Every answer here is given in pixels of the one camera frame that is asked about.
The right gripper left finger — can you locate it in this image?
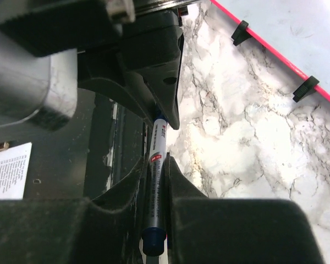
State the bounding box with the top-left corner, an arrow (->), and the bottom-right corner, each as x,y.
0,158 -> 147,263

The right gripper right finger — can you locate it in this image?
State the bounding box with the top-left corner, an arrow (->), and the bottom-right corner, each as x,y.
164,156 -> 324,263

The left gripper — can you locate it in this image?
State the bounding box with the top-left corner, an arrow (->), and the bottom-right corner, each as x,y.
78,1 -> 189,130

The blue whiteboard marker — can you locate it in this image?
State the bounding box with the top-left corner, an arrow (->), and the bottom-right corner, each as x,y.
141,108 -> 168,257

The pink framed whiteboard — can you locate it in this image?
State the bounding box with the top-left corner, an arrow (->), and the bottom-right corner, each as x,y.
213,1 -> 330,102

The black whiteboard foot clip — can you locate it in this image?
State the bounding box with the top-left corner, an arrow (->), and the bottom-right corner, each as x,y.
293,76 -> 319,102
231,20 -> 252,46

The printed paper sheet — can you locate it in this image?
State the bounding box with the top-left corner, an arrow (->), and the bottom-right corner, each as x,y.
0,142 -> 32,200

